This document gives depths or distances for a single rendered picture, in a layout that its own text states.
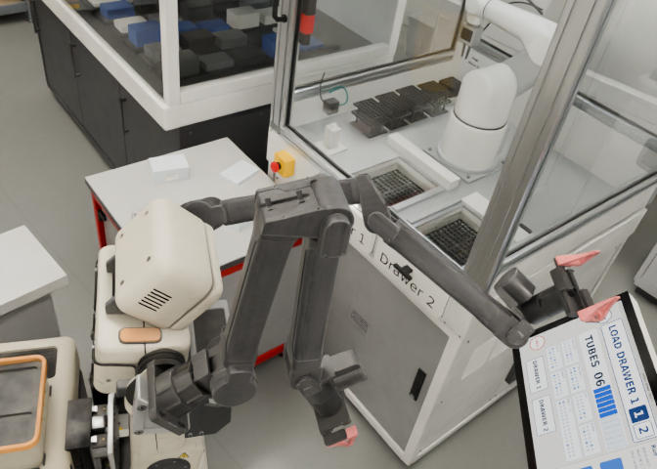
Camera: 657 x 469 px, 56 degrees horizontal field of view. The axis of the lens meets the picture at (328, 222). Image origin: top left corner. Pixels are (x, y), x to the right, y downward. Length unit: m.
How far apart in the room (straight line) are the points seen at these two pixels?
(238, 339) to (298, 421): 1.53
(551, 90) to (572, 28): 0.13
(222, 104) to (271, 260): 1.71
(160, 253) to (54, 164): 2.68
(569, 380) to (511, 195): 0.44
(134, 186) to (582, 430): 1.61
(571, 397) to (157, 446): 0.92
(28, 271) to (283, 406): 1.11
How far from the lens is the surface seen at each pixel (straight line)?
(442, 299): 1.79
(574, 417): 1.48
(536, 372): 1.58
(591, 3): 1.32
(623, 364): 1.49
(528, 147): 1.45
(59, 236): 3.27
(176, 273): 1.09
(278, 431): 2.50
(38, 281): 1.98
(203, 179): 2.30
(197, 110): 2.51
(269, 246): 0.87
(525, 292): 1.36
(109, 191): 2.27
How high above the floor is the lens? 2.15
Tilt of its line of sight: 40 degrees down
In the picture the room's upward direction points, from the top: 10 degrees clockwise
